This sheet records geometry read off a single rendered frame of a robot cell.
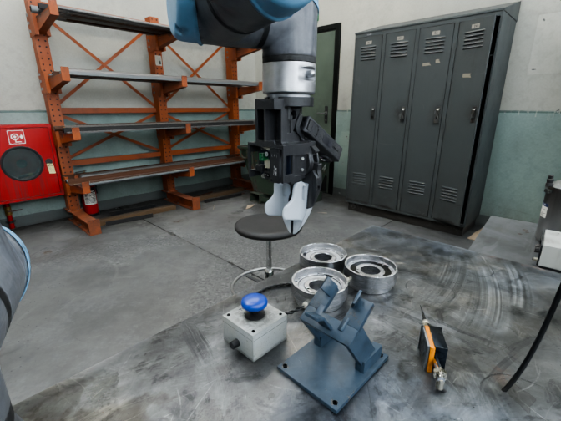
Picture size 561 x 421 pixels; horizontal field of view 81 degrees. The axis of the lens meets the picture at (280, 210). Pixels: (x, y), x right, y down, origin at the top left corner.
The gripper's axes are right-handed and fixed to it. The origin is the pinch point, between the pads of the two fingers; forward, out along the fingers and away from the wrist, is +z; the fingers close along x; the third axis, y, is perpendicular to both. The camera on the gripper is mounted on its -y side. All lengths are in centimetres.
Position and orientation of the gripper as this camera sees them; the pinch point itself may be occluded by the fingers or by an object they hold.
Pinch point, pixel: (295, 224)
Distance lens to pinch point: 54.6
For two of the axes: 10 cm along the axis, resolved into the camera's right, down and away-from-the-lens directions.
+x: 7.4, 2.0, -6.4
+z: 0.0, 9.5, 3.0
